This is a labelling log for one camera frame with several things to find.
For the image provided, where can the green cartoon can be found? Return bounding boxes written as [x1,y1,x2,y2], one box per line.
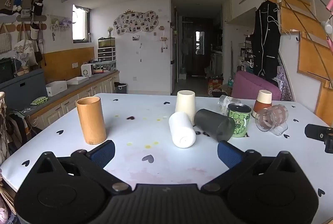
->
[227,103,252,139]

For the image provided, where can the drawer organizer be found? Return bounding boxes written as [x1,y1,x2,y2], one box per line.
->
[97,38,116,62]

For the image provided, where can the washing machine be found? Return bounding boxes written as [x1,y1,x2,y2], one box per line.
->
[210,52,223,76]

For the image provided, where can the pink and white stand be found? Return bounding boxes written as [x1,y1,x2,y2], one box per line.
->
[321,0,333,53]

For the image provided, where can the brown and white cup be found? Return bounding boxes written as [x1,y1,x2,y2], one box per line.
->
[252,89,273,118]

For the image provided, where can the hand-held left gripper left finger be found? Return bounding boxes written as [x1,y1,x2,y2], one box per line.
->
[35,140,132,195]

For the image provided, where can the pink ribbed clear glass cup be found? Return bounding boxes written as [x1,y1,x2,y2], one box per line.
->
[255,104,289,136]

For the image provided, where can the black coat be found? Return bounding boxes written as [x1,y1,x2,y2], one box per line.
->
[251,0,282,81]

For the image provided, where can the printed tote bag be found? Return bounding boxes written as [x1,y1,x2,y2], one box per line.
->
[14,39,37,74]

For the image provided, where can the white heart-print tablecloth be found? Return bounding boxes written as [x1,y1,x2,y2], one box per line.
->
[0,93,333,217]

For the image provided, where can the dark grey translucent cup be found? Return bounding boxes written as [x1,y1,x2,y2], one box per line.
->
[194,109,236,142]

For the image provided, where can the white box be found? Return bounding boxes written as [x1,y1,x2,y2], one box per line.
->
[45,81,68,97]

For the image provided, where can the black trash bin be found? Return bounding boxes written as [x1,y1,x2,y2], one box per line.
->
[113,82,127,95]

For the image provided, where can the window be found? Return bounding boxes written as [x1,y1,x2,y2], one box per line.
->
[72,4,91,44]

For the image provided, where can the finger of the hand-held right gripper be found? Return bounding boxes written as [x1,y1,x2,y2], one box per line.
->
[304,124,333,154]

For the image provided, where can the beige tote bag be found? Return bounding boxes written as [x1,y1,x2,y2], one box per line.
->
[0,23,13,55]

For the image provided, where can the bamboo cup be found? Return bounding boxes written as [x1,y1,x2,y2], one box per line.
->
[76,96,107,145]

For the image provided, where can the purple chair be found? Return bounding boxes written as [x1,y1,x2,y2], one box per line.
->
[231,71,282,101]

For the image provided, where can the small white appliance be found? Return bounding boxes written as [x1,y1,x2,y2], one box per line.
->
[80,63,93,77]

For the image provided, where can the wooden staircase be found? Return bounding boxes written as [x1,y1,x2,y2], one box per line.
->
[263,0,333,127]

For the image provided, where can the grey storage box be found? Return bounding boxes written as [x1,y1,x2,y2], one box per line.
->
[0,68,48,113]

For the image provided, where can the green packet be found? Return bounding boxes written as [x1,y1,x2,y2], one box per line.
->
[31,96,49,106]

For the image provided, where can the cabinet counter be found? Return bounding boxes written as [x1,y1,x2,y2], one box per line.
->
[25,70,121,133]

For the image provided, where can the cream cup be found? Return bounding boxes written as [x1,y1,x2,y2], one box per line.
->
[175,90,196,126]

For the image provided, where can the white plastic cup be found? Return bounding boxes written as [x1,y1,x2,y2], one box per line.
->
[169,112,196,149]

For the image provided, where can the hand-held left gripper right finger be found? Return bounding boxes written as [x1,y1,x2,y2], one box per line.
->
[200,140,299,195]

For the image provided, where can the white tray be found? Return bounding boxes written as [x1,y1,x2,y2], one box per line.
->
[67,76,89,85]

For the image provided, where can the cloud-shaped photo board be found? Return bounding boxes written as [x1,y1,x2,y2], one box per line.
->
[113,10,159,36]

